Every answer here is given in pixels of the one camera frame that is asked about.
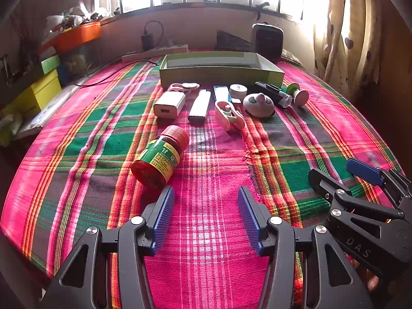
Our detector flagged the clear plastic container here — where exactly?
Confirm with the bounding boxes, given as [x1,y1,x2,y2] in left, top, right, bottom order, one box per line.
[59,43,97,74]

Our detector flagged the green cardboard box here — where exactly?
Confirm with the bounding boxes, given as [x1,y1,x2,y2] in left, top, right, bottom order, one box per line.
[159,52,285,87]

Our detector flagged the green storage box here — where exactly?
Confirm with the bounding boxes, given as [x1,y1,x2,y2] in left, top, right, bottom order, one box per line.
[40,55,61,75]

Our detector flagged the yellow storage box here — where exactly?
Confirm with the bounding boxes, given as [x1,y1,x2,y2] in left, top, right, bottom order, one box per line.
[14,70,62,111]

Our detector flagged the pile of clutter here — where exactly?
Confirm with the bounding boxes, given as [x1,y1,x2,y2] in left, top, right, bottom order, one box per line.
[42,5,113,36]

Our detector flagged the orange plastic bin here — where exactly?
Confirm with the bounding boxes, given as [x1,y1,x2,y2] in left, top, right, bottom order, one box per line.
[40,22,101,55]

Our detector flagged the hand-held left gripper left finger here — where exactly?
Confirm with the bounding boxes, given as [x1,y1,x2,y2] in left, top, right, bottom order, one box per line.
[39,185,176,309]

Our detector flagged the black window handle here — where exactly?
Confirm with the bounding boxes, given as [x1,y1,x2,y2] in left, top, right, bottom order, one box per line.
[256,2,271,21]

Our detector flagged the black charging cable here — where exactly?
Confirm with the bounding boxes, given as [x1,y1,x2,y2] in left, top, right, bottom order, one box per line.
[75,21,163,87]

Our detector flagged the black flashlight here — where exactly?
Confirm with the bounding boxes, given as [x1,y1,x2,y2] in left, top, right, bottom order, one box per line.
[255,81,293,109]

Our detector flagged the person's right hand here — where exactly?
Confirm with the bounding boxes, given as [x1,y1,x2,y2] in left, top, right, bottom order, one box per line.
[365,272,382,293]

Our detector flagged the slim rectangular lighter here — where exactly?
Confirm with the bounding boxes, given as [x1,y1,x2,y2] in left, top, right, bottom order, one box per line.
[187,89,211,123]

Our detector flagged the green and white spool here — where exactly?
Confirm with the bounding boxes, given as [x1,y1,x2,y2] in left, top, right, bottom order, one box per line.
[285,83,310,107]

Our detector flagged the white bottle cap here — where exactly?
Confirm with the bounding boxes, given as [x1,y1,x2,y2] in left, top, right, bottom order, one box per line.
[229,84,248,101]

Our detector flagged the cream patterned curtain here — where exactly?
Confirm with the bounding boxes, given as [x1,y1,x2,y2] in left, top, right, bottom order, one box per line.
[314,0,383,84]

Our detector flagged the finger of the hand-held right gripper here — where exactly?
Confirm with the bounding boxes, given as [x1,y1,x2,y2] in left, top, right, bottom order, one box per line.
[346,158,412,209]
[308,167,412,280]

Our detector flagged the blue usb tester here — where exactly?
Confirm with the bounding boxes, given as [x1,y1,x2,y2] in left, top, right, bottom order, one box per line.
[213,85,241,104]

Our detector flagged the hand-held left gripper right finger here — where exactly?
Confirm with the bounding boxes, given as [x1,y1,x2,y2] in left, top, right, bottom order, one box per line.
[237,186,375,309]

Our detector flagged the red medicine bottle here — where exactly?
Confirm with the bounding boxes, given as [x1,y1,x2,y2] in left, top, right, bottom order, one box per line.
[130,125,190,190]

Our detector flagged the white power strip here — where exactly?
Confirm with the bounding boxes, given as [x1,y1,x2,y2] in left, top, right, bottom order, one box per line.
[122,46,189,63]

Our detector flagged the white charger adapter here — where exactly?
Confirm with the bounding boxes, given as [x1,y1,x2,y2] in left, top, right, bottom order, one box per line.
[153,91,186,118]

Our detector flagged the pink plastic clip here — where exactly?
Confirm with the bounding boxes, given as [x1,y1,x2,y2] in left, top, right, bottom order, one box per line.
[167,82,200,95]
[214,101,246,133]

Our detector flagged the grey space heater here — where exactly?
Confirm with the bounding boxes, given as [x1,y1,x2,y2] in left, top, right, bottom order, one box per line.
[252,22,284,62]

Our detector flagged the white panda toy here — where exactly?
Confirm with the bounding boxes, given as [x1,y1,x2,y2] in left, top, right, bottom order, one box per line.
[243,93,276,118]

